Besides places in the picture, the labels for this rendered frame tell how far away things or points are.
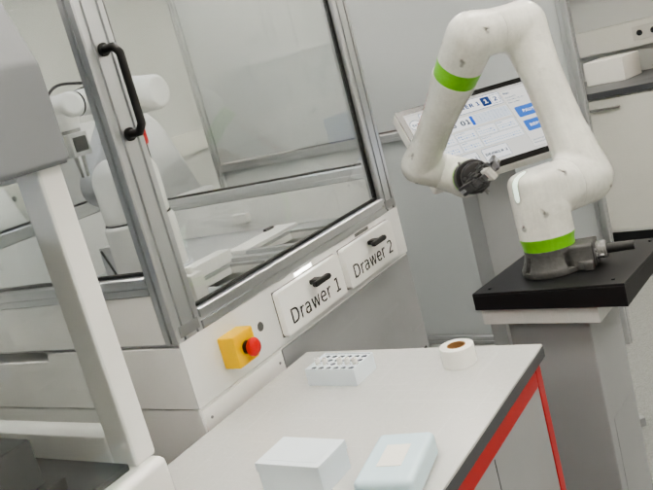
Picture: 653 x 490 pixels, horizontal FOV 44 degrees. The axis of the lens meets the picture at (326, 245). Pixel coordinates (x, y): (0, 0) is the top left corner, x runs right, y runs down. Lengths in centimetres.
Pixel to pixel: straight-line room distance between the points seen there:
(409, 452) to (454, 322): 261
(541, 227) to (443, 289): 195
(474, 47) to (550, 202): 40
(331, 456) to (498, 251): 156
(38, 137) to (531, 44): 128
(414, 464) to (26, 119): 73
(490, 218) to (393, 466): 159
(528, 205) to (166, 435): 95
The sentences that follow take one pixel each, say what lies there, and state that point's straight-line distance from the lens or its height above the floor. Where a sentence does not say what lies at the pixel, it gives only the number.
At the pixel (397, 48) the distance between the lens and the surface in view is 362.
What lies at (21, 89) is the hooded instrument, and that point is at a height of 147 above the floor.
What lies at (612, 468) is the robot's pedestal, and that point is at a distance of 207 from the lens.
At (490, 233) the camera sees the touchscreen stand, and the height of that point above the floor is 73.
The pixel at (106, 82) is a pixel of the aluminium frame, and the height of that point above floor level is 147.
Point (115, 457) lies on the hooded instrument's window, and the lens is 122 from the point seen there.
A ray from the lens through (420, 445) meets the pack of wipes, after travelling 129.
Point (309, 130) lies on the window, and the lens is 213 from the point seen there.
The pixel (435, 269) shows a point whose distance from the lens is 380.
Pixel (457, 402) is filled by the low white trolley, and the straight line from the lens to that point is 150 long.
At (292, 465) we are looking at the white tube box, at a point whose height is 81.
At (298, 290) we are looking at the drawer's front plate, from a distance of 194.
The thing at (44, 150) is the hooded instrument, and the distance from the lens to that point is 115.
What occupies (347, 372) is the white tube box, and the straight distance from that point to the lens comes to 167.
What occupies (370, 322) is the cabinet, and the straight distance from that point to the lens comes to 225.
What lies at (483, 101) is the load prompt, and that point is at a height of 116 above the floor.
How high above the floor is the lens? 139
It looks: 12 degrees down
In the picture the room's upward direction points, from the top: 15 degrees counter-clockwise
